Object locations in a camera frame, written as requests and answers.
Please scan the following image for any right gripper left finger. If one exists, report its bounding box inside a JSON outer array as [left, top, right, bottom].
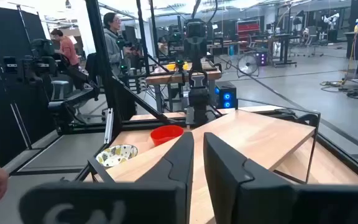
[[135, 132, 195, 224]]

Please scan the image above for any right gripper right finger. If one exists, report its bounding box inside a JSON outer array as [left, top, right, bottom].
[[203, 133, 295, 224]]

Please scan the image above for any red plastic bowl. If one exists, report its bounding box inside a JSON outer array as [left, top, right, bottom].
[[150, 124, 185, 147]]

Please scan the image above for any pear patterned ceramic bowl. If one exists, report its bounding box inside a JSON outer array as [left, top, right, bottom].
[[95, 144, 139, 169]]

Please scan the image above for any computer tower with blue lights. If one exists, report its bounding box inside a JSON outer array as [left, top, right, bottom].
[[214, 81, 239, 110]]

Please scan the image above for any wooden workbench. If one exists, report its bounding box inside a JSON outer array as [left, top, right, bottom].
[[144, 60, 223, 113]]

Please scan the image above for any yellow object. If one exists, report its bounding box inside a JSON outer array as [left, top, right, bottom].
[[165, 62, 190, 72]]

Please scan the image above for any floor fan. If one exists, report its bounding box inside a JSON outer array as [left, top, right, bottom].
[[236, 53, 260, 78]]

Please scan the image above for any computer tower with purple light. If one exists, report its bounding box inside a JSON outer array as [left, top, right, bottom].
[[254, 50, 269, 67]]

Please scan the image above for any person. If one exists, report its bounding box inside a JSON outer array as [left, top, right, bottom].
[[102, 12, 143, 77], [50, 28, 86, 91]]

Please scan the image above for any black desk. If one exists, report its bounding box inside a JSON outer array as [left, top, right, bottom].
[[267, 32, 298, 68]]

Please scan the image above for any red storage rack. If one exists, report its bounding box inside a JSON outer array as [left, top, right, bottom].
[[236, 19, 262, 50]]

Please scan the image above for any silver frame bracket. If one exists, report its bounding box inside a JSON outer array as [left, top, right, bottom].
[[103, 108, 115, 145]]

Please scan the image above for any black aluminium table frame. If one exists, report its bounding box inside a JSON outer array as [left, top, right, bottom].
[[47, 0, 358, 187]]

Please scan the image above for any black floor cable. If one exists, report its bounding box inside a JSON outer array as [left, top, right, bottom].
[[319, 79, 358, 100]]

